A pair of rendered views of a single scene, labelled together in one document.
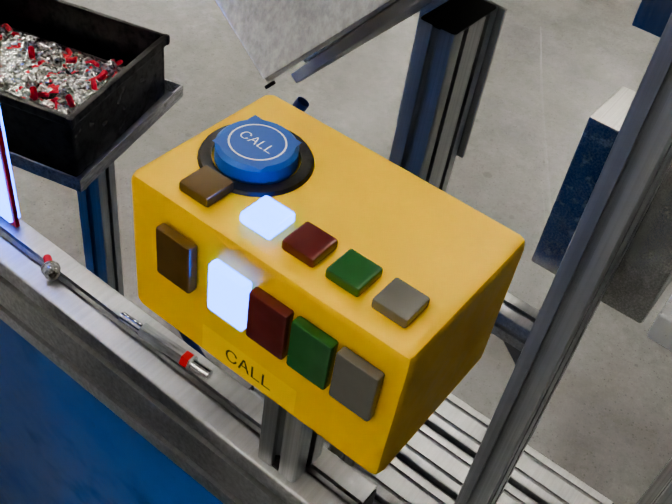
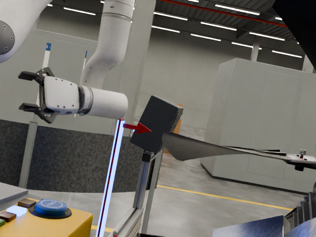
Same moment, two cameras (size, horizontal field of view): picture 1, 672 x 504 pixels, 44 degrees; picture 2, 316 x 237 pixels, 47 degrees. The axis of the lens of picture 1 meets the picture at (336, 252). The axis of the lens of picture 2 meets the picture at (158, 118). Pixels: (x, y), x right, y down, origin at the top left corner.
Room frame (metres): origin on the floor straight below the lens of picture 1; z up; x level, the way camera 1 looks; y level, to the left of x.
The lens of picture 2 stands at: (0.24, -0.43, 1.24)
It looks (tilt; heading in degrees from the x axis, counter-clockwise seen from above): 3 degrees down; 67
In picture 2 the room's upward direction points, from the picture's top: 11 degrees clockwise
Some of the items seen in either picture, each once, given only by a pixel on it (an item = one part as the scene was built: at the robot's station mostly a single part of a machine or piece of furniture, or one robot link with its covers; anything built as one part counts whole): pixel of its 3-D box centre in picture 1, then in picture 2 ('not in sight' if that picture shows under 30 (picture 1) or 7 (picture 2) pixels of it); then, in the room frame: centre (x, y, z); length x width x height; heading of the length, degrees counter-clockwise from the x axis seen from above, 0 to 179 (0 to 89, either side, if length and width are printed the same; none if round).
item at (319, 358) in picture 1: (311, 353); not in sight; (0.23, 0.00, 1.04); 0.02 x 0.01 x 0.03; 59
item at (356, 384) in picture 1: (355, 384); not in sight; (0.22, -0.02, 1.04); 0.02 x 0.01 x 0.03; 59
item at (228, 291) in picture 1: (228, 295); not in sight; (0.25, 0.04, 1.04); 0.02 x 0.01 x 0.03; 59
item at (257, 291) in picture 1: (269, 323); not in sight; (0.24, 0.02, 1.04); 0.02 x 0.01 x 0.03; 59
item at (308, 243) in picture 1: (309, 244); (5, 216); (0.26, 0.01, 1.08); 0.02 x 0.02 x 0.01; 59
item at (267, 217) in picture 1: (267, 217); (16, 210); (0.27, 0.03, 1.08); 0.02 x 0.02 x 0.01; 59
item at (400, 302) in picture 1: (400, 302); not in sight; (0.24, -0.03, 1.08); 0.02 x 0.02 x 0.01; 59
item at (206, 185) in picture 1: (206, 186); (27, 203); (0.29, 0.06, 1.08); 0.02 x 0.02 x 0.01; 59
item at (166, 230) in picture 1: (176, 258); not in sight; (0.27, 0.07, 1.04); 0.02 x 0.01 x 0.03; 59
